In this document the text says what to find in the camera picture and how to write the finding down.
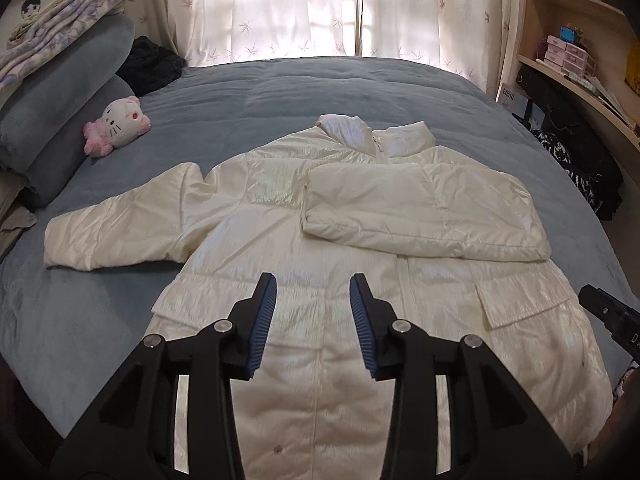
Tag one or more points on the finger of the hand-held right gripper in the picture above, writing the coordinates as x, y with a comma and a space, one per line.
597, 305

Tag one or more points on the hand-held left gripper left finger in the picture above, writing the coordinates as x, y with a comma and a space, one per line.
264, 320

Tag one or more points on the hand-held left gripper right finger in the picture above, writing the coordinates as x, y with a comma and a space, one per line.
361, 320

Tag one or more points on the white puffer jacket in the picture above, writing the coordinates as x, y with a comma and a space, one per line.
400, 200

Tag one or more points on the black white patterned cloth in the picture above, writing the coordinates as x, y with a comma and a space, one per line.
565, 157

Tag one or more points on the black bag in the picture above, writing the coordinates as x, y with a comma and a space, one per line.
585, 130

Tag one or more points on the stack of papers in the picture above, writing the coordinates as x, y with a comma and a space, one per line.
614, 100

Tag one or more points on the white cardboard box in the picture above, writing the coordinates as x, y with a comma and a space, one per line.
515, 100

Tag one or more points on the yellow bag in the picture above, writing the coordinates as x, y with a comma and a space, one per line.
634, 77

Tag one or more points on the blue-grey bed duvet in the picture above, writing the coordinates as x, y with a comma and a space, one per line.
300, 90

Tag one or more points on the pink white cat plush toy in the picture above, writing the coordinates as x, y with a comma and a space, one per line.
117, 122

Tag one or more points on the pink drawer organizer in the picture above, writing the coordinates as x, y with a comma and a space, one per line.
570, 57

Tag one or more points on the grey pillow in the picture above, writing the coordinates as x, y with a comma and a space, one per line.
65, 145
70, 60

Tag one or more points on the beige crumpled cloth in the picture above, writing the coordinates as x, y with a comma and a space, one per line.
15, 215

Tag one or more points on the small blue box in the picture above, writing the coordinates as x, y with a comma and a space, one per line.
569, 35

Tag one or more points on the black fuzzy cloth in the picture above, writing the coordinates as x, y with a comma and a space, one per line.
150, 62

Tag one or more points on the curved wooden shelf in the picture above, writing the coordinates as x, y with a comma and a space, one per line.
560, 7

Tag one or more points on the folded floral blanket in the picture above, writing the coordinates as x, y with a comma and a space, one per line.
60, 25

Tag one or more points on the cartoon print cushion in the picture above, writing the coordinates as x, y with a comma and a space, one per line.
35, 10

